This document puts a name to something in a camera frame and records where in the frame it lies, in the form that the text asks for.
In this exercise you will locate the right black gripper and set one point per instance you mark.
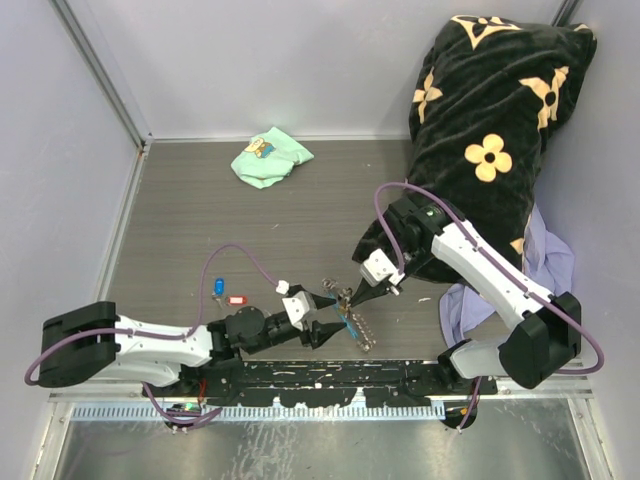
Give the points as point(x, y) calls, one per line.
point(366, 290)

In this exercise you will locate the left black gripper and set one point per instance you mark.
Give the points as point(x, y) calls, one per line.
point(319, 332)

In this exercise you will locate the blue handled key ring organizer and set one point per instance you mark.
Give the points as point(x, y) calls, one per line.
point(357, 325)

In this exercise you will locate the key with blue tag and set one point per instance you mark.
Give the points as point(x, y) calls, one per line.
point(218, 290)

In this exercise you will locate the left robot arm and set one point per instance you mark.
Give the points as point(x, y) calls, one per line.
point(95, 342)

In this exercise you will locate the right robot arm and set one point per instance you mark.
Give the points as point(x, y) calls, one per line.
point(542, 335)

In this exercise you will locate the red key tag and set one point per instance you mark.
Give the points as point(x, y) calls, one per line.
point(236, 300)

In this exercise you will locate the mint green cloth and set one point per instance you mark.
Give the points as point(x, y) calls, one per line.
point(269, 158)

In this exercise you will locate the lavender cloth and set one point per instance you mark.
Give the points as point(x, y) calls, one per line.
point(546, 259)

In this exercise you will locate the black floral blanket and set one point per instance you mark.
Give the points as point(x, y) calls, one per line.
point(490, 94)

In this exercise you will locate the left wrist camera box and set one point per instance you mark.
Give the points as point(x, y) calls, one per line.
point(299, 308)

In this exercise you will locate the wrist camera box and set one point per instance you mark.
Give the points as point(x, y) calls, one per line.
point(299, 308)
point(378, 268)

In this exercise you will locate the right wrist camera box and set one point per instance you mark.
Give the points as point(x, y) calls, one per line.
point(378, 268)

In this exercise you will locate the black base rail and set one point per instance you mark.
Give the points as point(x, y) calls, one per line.
point(392, 383)

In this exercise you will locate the aluminium corner post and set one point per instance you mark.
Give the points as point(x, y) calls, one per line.
point(86, 33)

